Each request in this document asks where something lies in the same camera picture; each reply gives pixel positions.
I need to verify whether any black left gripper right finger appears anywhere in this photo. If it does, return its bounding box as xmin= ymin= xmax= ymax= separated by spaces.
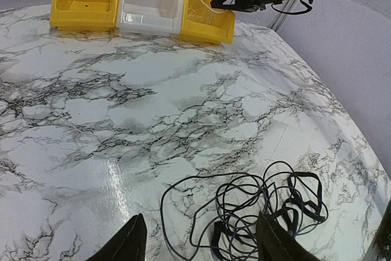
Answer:
xmin=256 ymin=212 xmax=320 ymax=261

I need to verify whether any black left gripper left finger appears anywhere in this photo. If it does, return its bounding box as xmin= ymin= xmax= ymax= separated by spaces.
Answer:
xmin=99 ymin=213 xmax=147 ymax=260

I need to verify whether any white thin cable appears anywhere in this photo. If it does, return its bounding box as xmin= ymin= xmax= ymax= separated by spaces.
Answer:
xmin=186 ymin=4 xmax=217 ymax=25

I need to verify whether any black thin cable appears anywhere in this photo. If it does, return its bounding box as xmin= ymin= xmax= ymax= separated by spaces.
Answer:
xmin=160 ymin=160 xmax=296 ymax=261

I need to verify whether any right yellow bin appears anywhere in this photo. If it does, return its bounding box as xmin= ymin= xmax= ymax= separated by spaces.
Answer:
xmin=177 ymin=0 xmax=235 ymax=44

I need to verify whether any yellow bin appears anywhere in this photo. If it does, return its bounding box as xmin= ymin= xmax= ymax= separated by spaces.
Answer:
xmin=177 ymin=0 xmax=235 ymax=44
xmin=49 ymin=0 xmax=120 ymax=31

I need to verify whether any white translucent bin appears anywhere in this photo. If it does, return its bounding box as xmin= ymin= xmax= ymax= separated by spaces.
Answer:
xmin=116 ymin=0 xmax=183 ymax=37

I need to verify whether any left yellow bin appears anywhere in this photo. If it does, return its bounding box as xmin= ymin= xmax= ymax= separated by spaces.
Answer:
xmin=49 ymin=0 xmax=120 ymax=31

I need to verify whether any black flat strap cable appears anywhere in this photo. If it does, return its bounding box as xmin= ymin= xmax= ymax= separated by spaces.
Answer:
xmin=273 ymin=171 xmax=329 ymax=236

